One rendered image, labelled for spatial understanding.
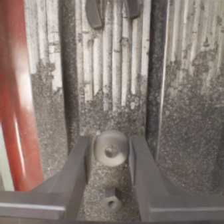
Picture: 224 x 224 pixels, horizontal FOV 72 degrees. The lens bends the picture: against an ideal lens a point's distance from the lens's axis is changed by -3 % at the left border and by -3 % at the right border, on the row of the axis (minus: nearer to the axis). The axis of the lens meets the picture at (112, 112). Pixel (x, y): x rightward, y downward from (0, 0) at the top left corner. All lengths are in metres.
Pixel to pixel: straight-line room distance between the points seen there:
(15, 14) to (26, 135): 0.16
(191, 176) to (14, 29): 0.30
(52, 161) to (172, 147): 0.16
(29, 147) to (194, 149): 0.23
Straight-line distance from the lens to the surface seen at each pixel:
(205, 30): 0.22
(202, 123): 0.23
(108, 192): 0.24
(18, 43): 0.25
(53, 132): 0.22
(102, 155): 0.16
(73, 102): 0.21
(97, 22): 0.19
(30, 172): 0.29
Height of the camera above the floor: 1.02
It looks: 76 degrees down
